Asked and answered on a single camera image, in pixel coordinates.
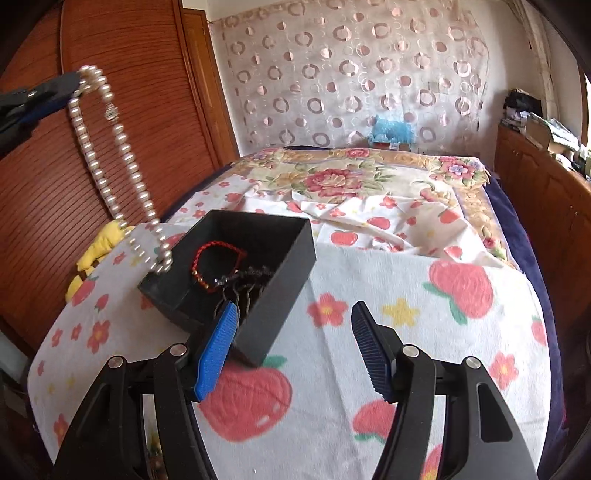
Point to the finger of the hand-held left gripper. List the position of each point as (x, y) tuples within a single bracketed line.
[(55, 90)]

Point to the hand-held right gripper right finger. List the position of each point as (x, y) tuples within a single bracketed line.
[(369, 344)]

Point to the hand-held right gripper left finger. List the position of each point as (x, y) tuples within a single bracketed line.
[(217, 344)]

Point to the black jewelry box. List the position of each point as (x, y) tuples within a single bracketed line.
[(277, 272)]

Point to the apple print white cloth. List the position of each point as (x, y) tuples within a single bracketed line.
[(323, 346)]

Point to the dark hair comb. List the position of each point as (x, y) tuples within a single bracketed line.
[(242, 295)]

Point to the wooden wardrobe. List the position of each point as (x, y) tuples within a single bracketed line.
[(115, 138)]

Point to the yellow cloth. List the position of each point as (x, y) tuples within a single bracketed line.
[(99, 249)]

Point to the floral bed blanket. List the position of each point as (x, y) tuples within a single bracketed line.
[(351, 177)]

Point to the dark blue bed sheet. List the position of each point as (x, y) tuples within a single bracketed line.
[(521, 230)]

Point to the blue plastic bag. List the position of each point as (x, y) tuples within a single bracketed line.
[(392, 129)]

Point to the wooden side cabinet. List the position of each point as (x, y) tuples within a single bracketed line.
[(545, 189)]

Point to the circle pattern sheer curtain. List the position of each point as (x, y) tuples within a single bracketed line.
[(355, 78)]

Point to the clutter pile on cabinet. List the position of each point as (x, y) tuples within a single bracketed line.
[(545, 127)]

